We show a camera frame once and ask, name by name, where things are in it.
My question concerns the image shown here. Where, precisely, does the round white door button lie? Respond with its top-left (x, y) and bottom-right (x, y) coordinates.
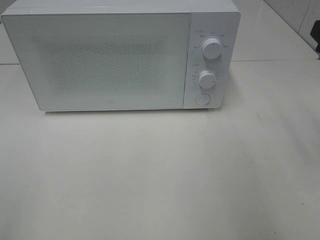
top-left (195, 93), bottom-right (211, 106)

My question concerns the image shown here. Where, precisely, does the white timer knob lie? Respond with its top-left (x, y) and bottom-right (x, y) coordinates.
top-left (198, 70), bottom-right (217, 89)

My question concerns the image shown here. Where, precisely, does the white microwave door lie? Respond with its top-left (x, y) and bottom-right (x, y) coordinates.
top-left (3, 13), bottom-right (190, 112)

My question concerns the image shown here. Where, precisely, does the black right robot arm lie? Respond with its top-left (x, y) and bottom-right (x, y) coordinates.
top-left (310, 20), bottom-right (320, 54)

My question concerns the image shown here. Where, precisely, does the upper white power knob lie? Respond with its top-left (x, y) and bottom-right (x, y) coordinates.
top-left (200, 36), bottom-right (223, 60)

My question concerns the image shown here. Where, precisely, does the white microwave oven body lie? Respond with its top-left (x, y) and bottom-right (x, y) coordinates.
top-left (1, 0), bottom-right (241, 111)

